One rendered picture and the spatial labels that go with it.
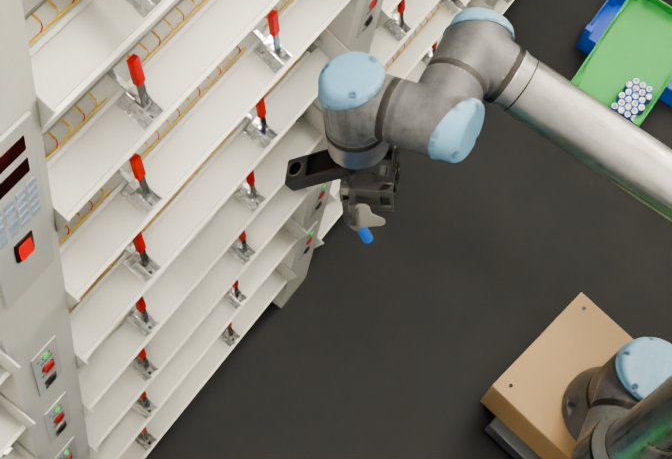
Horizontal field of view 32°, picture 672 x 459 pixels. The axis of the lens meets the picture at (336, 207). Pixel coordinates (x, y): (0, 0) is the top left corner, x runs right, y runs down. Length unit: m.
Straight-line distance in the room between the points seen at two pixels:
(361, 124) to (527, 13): 1.63
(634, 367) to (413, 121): 0.88
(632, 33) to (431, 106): 1.60
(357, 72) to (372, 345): 1.13
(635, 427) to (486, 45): 0.74
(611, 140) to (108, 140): 0.74
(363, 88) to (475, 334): 1.20
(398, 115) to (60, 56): 0.62
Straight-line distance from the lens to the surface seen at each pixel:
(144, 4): 1.09
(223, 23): 1.33
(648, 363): 2.29
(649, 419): 2.00
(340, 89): 1.57
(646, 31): 3.11
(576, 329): 2.57
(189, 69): 1.30
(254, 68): 1.53
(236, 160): 1.69
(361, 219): 1.84
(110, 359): 1.76
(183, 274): 1.82
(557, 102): 1.66
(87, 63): 1.07
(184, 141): 1.47
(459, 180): 2.84
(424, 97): 1.56
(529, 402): 2.47
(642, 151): 1.70
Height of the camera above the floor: 2.39
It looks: 61 degrees down
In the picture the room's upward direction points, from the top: 17 degrees clockwise
